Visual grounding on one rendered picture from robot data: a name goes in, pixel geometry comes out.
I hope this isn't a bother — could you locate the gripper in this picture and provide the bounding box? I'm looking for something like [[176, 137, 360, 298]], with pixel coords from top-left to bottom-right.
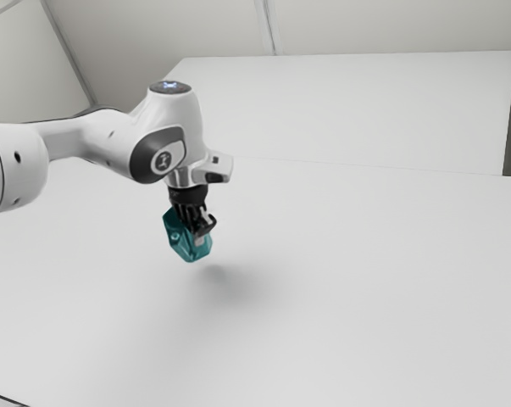
[[167, 184, 218, 248]]

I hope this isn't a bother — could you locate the teal faceted mug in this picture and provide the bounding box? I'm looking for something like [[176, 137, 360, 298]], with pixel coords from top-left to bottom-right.
[[161, 206, 215, 265]]

